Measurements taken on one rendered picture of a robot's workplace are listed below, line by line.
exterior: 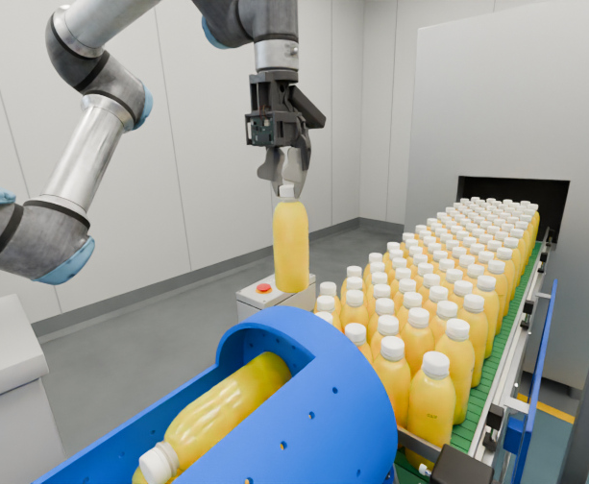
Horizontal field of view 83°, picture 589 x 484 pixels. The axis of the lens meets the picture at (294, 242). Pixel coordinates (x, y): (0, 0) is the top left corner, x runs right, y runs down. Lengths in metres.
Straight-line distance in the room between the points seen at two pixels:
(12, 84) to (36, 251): 2.45
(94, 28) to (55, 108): 2.33
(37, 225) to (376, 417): 0.62
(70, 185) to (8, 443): 0.45
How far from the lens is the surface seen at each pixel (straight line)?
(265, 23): 0.62
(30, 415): 0.74
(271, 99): 0.59
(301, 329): 0.43
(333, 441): 0.39
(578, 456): 0.97
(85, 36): 0.85
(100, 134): 0.86
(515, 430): 0.87
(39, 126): 3.10
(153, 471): 0.46
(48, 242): 0.74
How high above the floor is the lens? 1.46
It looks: 18 degrees down
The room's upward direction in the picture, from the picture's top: 2 degrees counter-clockwise
